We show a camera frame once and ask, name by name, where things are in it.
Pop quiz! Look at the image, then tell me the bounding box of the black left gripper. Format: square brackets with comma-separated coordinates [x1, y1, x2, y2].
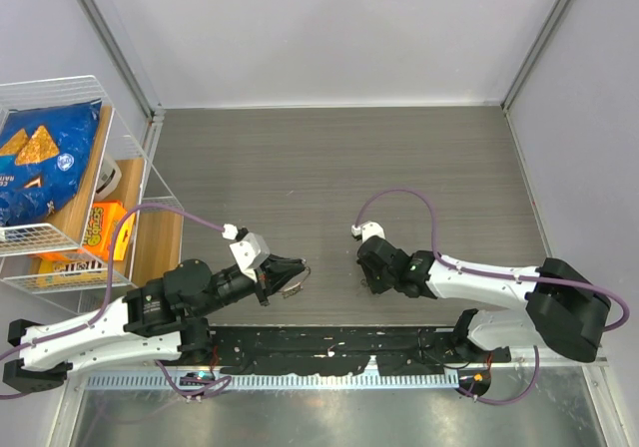
[194, 253, 307, 318]

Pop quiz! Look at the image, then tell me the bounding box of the silver keyring with clips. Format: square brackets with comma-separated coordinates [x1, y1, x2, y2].
[281, 266, 312, 298]

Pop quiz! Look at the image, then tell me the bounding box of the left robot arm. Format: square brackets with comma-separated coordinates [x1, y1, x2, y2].
[2, 254, 307, 397]

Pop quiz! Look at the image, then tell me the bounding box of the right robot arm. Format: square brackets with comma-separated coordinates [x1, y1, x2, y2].
[356, 234, 610, 363]

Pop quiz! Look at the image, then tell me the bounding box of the wooden shelf board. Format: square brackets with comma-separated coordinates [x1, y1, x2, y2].
[110, 158, 183, 288]

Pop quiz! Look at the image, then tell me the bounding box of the orange candy box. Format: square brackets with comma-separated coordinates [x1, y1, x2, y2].
[82, 201, 135, 261]

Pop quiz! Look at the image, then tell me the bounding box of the white round device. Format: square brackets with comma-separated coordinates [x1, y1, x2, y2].
[94, 153, 122, 202]

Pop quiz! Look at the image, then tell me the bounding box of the yellow snack box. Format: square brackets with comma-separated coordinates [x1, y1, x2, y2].
[35, 254, 106, 288]

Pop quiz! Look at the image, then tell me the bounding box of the blue chips bag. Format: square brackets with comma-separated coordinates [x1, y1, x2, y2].
[1, 99, 102, 227]

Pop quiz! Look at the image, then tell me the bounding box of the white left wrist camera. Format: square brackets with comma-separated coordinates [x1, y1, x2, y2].
[222, 223, 271, 271]

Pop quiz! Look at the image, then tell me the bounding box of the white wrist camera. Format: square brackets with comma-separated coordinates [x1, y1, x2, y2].
[350, 221, 385, 242]
[222, 223, 271, 271]

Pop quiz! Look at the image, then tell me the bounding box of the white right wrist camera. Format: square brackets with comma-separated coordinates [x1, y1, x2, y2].
[350, 221, 385, 242]

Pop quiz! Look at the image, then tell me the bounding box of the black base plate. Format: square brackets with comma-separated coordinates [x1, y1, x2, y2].
[211, 326, 511, 377]

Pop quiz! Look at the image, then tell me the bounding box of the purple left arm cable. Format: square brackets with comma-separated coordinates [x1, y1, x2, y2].
[0, 203, 231, 401]

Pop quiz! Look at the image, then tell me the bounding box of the aluminium frame rail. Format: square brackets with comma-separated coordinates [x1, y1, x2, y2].
[59, 0, 166, 124]

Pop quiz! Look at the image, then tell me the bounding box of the white wire shelf rack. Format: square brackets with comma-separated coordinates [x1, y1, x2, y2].
[1, 76, 183, 314]

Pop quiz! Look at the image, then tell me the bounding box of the white slotted cable duct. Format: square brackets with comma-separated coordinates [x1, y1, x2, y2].
[85, 370, 459, 391]

